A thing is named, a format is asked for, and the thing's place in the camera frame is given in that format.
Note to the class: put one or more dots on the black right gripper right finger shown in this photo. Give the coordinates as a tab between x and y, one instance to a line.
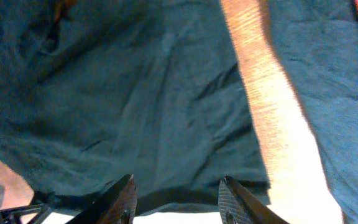
237	205

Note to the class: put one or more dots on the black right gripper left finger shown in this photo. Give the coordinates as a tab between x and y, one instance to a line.
116	206

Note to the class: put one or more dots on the black shorts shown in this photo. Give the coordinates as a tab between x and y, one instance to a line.
109	88

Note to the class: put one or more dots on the black garment under red shirt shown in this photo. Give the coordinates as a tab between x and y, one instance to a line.
317	44

